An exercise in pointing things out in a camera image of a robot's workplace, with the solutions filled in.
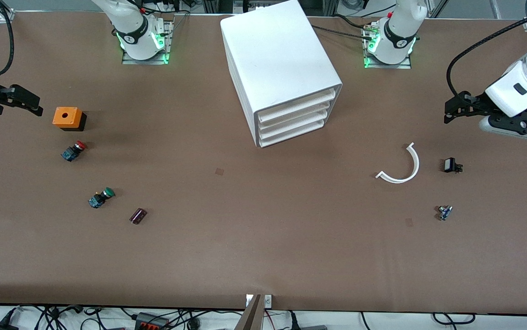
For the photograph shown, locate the red-capped push button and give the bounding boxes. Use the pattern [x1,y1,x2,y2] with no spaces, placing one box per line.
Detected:
[60,141,88,162]

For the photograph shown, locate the green-capped push button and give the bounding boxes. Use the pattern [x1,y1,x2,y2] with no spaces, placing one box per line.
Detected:
[88,187,115,209]

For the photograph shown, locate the white drawer cabinet housing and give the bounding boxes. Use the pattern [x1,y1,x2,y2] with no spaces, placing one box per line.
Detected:
[220,0,343,149]

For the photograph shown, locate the orange box with black base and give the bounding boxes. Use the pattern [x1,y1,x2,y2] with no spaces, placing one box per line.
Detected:
[53,107,87,132]

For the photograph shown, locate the white curved plastic strip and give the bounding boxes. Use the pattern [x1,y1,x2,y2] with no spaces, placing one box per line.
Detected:
[376,142,420,184]

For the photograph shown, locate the black power strip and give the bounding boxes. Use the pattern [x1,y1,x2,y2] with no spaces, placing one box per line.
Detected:
[134,312,171,330]

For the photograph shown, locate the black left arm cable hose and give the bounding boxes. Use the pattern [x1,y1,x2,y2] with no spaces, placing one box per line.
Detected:
[446,5,527,98]

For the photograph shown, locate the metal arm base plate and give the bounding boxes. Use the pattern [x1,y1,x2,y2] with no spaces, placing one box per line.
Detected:
[121,21,173,66]
[363,54,412,70]

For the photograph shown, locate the black cable on table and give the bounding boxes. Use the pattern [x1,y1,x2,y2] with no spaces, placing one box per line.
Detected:
[312,25,379,42]

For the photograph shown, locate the black looped floor cable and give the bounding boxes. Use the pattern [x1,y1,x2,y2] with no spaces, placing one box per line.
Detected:
[432,312,476,325]

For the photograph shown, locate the brown wooden post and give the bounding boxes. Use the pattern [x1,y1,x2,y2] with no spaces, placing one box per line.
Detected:
[235,294,264,330]

